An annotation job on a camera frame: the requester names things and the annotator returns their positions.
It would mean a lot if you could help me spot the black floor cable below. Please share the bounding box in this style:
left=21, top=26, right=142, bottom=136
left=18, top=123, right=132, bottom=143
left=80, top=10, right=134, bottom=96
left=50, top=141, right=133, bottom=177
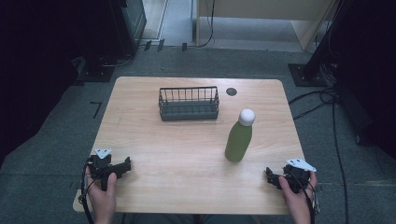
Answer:
left=287, top=87, right=350, bottom=224

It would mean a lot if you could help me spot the green bottle with white cap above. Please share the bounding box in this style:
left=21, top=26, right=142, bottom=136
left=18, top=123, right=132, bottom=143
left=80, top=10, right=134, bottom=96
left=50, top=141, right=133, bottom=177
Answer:
left=224, top=107, right=257, bottom=163

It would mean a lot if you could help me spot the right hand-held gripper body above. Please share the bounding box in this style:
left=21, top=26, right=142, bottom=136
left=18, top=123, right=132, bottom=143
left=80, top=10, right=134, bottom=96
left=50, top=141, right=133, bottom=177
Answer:
left=280, top=157, right=318, bottom=194

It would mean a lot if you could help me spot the black stand pole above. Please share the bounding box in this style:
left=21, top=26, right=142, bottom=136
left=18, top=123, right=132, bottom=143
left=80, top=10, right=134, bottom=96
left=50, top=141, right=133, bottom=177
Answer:
left=303, top=0, right=349, bottom=80

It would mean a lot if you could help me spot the hand-held gripper black cable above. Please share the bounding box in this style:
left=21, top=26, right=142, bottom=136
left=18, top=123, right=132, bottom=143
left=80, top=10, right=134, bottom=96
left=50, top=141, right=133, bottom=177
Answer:
left=78, top=157, right=95, bottom=224
left=290, top=173, right=321, bottom=224

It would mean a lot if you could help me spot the black stand base plate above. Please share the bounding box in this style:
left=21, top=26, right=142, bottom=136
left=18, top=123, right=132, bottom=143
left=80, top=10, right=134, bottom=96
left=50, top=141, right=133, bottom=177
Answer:
left=287, top=63, right=329, bottom=88

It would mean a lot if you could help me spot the black hanging cable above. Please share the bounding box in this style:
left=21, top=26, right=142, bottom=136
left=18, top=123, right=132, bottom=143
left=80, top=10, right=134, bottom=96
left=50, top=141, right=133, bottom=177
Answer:
left=195, top=0, right=217, bottom=49

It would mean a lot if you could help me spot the right hand-held gripper black cable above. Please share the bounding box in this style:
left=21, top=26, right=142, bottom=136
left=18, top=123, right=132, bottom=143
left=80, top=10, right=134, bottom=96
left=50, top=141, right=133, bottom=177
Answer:
left=290, top=173, right=321, bottom=224

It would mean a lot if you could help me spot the person's right hand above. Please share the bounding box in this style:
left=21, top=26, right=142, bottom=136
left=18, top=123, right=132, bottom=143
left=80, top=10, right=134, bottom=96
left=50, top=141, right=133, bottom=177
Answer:
left=277, top=170, right=318, bottom=217

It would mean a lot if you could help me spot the black cabinet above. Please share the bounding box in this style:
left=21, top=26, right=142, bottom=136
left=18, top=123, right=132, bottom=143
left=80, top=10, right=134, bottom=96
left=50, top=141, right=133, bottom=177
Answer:
left=74, top=0, right=148, bottom=84

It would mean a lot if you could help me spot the left hand-held gripper black cable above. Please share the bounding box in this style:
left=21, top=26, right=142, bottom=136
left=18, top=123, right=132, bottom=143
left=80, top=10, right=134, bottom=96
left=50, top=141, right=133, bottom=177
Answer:
left=78, top=157, right=95, bottom=224

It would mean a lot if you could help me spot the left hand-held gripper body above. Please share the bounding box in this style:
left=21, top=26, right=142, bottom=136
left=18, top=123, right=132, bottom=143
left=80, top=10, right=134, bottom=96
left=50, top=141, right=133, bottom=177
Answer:
left=88, top=147, right=123, bottom=191

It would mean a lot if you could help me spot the dark wire basket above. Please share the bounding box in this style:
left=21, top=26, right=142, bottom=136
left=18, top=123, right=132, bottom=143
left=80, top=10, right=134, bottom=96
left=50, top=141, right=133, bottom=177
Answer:
left=157, top=85, right=220, bottom=122

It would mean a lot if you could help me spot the beige wooden partition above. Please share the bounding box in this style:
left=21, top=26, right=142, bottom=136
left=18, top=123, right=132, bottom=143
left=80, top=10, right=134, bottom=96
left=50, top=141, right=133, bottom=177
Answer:
left=195, top=0, right=341, bottom=52

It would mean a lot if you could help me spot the person's left hand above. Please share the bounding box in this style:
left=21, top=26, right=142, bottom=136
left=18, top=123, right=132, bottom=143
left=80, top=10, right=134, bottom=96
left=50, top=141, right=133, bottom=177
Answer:
left=85, top=166, right=118, bottom=217

